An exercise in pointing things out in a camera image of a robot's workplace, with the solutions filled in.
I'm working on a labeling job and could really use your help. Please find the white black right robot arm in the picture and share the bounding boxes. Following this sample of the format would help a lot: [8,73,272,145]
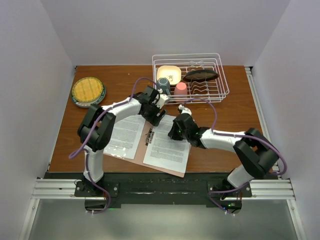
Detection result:
[168,113,280,197]

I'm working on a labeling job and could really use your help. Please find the pink cup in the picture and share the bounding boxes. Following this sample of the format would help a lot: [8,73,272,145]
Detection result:
[174,82,188,97]

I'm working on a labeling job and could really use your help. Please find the pink file folder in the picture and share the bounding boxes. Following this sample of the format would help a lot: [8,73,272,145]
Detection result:
[102,114,192,178]

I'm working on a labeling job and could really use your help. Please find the black folder clip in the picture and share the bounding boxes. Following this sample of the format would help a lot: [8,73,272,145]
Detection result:
[145,128,154,146]

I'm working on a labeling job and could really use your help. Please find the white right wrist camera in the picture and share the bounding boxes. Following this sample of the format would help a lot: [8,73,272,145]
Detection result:
[177,104,192,116]

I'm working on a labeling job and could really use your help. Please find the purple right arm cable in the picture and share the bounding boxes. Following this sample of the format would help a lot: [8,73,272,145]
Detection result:
[179,98,288,215]

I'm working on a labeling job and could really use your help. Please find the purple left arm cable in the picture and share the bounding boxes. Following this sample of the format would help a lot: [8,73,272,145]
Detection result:
[68,77,161,215]

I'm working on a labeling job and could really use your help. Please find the cream square bowl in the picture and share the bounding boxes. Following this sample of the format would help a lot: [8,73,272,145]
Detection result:
[156,65,182,86]

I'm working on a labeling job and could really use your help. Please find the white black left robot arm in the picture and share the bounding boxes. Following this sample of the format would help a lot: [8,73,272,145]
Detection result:
[69,86,170,196]

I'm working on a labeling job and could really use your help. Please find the dark brown oval plate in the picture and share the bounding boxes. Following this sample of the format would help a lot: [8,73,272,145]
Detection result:
[182,69,220,83]

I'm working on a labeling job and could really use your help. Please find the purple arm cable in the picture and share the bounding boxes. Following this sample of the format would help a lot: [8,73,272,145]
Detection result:
[179,98,288,215]
[68,77,161,215]

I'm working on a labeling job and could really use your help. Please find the printed paper document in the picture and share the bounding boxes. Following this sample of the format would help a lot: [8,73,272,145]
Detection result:
[143,115,191,178]
[103,115,146,160]

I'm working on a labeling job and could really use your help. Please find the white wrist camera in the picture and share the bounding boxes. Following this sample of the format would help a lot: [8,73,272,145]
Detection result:
[157,94,170,107]
[177,104,192,116]

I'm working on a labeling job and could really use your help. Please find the white wire dish rack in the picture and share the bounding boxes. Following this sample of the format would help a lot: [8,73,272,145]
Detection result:
[152,53,230,105]

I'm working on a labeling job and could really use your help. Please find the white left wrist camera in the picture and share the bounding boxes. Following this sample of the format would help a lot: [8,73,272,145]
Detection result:
[157,94,170,107]

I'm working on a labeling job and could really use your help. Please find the dark green mug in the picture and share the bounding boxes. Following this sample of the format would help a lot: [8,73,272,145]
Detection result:
[157,77,171,96]

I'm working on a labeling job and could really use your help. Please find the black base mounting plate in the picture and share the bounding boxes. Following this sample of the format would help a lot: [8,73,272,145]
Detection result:
[44,172,255,214]

